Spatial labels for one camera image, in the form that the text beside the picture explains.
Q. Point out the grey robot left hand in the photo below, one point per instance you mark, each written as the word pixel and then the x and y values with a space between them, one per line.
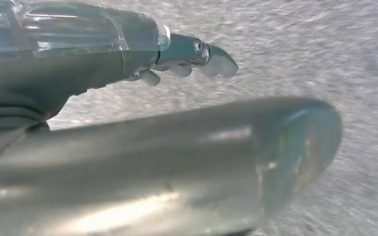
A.
pixel 78 65

